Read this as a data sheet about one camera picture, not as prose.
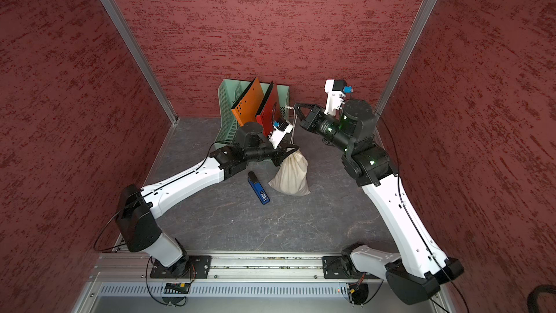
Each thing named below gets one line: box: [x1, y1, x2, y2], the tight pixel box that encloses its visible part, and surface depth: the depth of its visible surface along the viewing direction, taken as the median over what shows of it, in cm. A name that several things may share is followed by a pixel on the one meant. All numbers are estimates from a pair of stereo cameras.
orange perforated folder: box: [230, 76, 265, 127], surface depth 88 cm
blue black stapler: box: [247, 170, 271, 206], surface depth 94 cm
